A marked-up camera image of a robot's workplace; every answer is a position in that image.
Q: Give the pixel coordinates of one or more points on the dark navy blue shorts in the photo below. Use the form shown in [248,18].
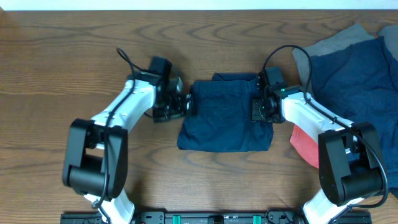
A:
[223,119]

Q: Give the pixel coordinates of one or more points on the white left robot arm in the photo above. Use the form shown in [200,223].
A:
[96,158]

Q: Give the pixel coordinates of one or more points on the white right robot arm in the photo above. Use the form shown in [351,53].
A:
[351,167]

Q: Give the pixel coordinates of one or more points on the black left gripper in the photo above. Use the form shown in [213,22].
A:
[185,104]

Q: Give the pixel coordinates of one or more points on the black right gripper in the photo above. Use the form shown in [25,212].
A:
[255,113]

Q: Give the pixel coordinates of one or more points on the red garment on pile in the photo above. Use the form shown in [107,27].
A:
[306,147]

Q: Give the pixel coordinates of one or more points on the grey garment on pile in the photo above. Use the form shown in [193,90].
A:
[340,41]

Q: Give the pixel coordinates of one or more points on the navy blue garment on pile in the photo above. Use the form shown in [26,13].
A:
[359,83]

